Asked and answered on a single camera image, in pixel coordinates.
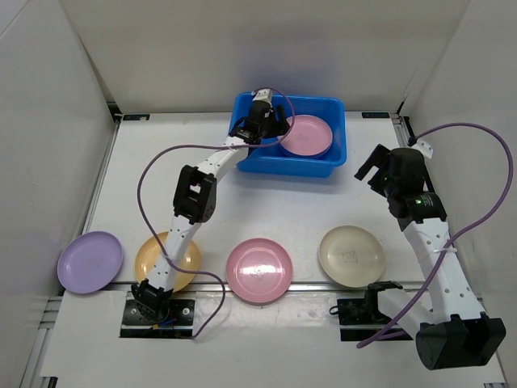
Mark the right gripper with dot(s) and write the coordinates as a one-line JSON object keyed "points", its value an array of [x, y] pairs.
{"points": [[380, 158]]}

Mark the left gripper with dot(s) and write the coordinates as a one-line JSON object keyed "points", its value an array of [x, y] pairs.
{"points": [[279, 127]]}

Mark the pink plate back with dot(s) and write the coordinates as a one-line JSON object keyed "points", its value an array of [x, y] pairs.
{"points": [[308, 129]]}

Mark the pink plate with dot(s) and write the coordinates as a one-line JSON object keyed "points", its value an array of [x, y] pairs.
{"points": [[259, 271], [308, 129]]}

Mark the cream plate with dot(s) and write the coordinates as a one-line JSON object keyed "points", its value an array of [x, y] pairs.
{"points": [[351, 256]]}

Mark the pink plate front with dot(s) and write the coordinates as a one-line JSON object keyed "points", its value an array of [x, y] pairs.
{"points": [[259, 271]]}

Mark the blue plate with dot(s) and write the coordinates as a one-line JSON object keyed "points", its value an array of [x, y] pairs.
{"points": [[298, 150]]}

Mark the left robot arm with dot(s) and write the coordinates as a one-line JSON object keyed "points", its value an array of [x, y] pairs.
{"points": [[194, 200]]}

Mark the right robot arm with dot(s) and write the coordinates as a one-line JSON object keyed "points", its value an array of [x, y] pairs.
{"points": [[448, 324]]}

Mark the blue plastic bin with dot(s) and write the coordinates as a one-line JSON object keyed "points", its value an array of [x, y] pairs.
{"points": [[272, 160]]}

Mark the yellow plate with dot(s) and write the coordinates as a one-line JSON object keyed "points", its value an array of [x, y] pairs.
{"points": [[147, 256]]}

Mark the purple plate front left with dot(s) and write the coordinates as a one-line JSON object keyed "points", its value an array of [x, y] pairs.
{"points": [[90, 262]]}

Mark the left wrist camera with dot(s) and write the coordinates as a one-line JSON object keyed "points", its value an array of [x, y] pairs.
{"points": [[262, 95]]}

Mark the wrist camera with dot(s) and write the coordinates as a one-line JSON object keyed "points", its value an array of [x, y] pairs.
{"points": [[262, 95], [422, 146]]}

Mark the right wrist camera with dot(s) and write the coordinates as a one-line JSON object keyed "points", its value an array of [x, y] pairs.
{"points": [[422, 146]]}

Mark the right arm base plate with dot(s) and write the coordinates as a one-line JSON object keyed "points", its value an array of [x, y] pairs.
{"points": [[356, 321]]}

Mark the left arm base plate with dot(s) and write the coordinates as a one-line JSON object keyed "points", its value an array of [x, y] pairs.
{"points": [[177, 323]]}

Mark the left aluminium rail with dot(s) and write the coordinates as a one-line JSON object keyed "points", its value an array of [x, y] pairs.
{"points": [[45, 324]]}

